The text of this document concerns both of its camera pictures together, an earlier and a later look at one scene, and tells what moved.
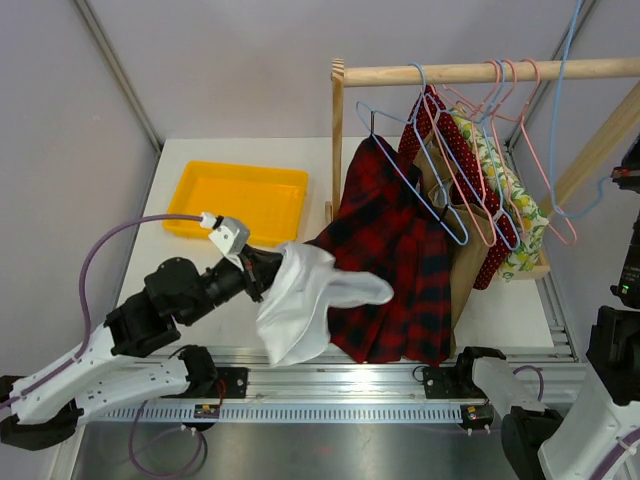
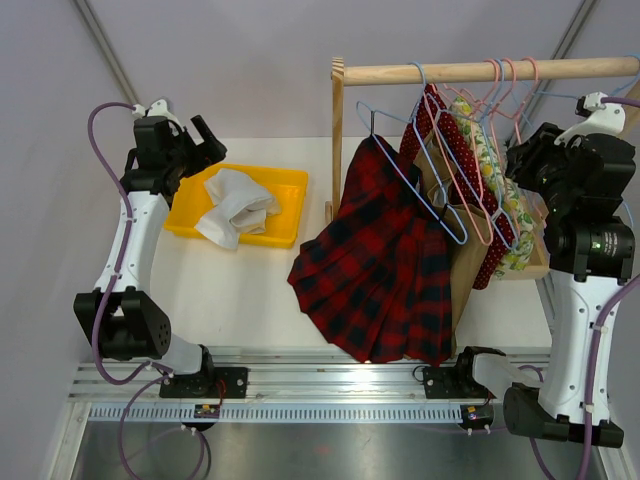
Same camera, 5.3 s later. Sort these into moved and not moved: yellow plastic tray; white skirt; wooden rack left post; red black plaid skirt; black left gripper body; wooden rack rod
Moved: black left gripper body; white skirt
Not moved: red black plaid skirt; yellow plastic tray; wooden rack left post; wooden rack rod
